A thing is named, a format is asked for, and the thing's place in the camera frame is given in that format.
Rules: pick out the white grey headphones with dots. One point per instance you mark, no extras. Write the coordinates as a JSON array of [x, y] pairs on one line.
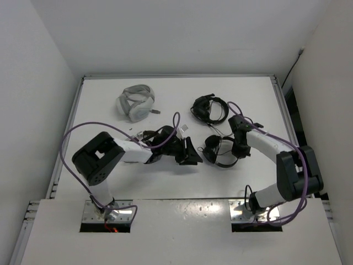
[[136, 102]]

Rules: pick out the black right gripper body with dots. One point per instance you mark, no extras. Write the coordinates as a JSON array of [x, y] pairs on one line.
[[240, 150]]

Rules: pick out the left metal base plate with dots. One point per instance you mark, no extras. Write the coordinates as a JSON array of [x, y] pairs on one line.
[[122, 213]]

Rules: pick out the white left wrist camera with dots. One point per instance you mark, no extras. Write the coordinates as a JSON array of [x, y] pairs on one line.
[[181, 131]]

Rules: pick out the black wrapped headset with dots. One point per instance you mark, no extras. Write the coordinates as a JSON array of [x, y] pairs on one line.
[[202, 108]]

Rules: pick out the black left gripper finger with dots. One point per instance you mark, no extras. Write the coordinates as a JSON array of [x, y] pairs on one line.
[[189, 149], [191, 161]]

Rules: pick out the black headphones with thin cable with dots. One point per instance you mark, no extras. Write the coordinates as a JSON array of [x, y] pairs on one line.
[[211, 151]]

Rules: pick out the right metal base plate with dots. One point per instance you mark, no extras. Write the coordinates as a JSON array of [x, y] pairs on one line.
[[241, 215]]

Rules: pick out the aluminium table edge rail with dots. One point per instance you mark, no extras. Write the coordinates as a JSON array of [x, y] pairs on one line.
[[180, 75]]

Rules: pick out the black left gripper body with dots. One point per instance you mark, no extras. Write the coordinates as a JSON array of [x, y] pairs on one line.
[[177, 149]]

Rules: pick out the brown silver headphones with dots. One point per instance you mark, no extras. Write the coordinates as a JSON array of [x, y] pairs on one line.
[[146, 137]]

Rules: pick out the metal base plate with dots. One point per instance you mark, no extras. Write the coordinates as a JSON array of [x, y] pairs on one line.
[[241, 215], [122, 213]]

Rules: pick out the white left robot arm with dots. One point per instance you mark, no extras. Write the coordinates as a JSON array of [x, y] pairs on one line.
[[97, 159]]

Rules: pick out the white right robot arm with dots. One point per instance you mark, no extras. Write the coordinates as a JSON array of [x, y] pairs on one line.
[[297, 170]]

